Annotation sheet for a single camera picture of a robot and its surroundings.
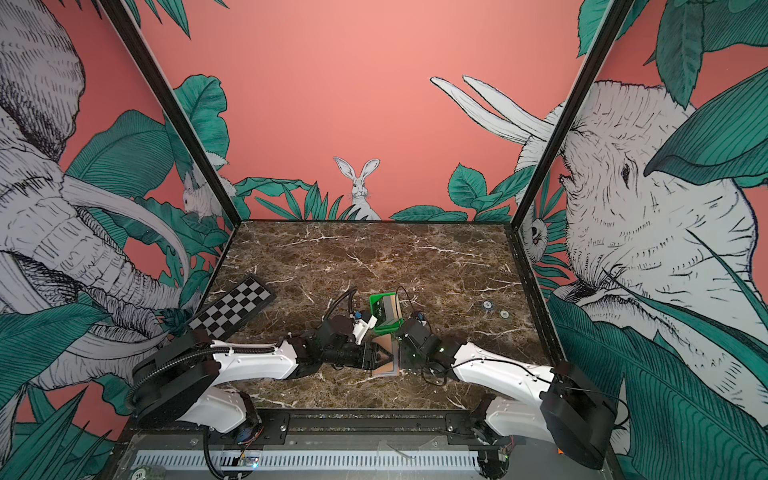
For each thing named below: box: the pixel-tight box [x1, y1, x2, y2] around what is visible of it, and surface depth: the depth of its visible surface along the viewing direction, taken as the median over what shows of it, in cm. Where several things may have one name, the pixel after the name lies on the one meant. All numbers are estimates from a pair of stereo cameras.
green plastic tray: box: [369, 292, 405, 333], surface depth 95 cm
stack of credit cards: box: [381, 295, 403, 326], surface depth 94 cm
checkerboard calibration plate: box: [187, 275, 278, 341], surface depth 94 cm
